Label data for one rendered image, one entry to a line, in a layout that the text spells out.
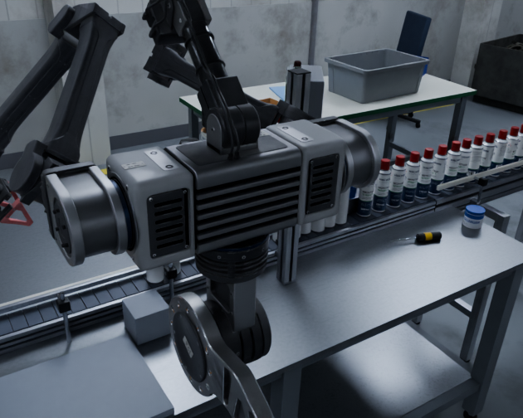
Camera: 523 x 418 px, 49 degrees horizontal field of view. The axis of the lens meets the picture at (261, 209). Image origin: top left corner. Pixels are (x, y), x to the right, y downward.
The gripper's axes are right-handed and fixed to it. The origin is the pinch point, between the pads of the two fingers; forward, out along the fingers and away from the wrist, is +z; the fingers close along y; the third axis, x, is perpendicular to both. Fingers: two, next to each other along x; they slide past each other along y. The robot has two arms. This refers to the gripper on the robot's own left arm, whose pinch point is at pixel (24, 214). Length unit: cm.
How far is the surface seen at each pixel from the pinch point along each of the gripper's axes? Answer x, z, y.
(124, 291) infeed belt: 1.3, 36.9, -4.1
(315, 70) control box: -81, 28, -13
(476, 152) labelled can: -124, 120, -6
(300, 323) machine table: -26, 66, -37
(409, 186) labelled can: -91, 103, -5
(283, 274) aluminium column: -33, 67, -19
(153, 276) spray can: -7.3, 40.2, -5.3
